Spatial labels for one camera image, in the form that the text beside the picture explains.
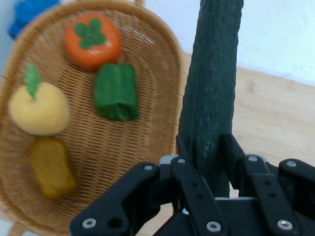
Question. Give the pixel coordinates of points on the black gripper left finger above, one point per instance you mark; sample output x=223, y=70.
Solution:
x=189, y=186

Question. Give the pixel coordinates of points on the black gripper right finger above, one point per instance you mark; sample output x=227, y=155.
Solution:
x=270, y=186

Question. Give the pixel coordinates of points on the long dark green cucumber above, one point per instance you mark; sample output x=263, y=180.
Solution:
x=211, y=86

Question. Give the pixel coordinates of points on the bamboo cutting board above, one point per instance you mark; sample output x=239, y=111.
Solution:
x=270, y=110

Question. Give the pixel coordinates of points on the oval woven wicker basket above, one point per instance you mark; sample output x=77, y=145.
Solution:
x=152, y=73

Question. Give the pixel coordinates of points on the green toy bell pepper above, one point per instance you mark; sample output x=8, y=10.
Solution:
x=115, y=93

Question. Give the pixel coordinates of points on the brown toy potato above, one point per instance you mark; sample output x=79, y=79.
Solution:
x=51, y=169

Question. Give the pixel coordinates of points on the orange toy persimmon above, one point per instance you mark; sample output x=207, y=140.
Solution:
x=96, y=49

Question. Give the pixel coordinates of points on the yellow toy pear with leaf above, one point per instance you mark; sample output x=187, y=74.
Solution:
x=39, y=110

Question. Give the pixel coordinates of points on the dark blue foam piece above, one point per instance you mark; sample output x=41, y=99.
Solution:
x=29, y=12

